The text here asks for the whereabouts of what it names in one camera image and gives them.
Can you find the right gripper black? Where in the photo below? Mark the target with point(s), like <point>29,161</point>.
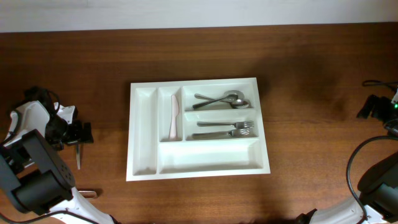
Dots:
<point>382,103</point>

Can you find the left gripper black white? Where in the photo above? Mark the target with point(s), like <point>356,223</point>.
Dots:
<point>75,133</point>

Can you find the small metal teaspoon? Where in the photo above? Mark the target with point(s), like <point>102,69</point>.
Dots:
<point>78,157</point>

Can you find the pink plastic knife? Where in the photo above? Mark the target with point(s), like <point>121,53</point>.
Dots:
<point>173,123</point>

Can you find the metal spoon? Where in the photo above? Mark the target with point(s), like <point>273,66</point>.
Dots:
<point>228,96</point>
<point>236,104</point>

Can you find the metal fork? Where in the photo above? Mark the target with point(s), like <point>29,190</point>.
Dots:
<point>235,133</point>
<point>237,125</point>

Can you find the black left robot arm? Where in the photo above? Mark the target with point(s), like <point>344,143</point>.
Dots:
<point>33,176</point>

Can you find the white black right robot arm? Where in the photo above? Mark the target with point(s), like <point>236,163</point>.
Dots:
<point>375,200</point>

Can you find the white cutlery tray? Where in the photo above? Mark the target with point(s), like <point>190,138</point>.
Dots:
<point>151,155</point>

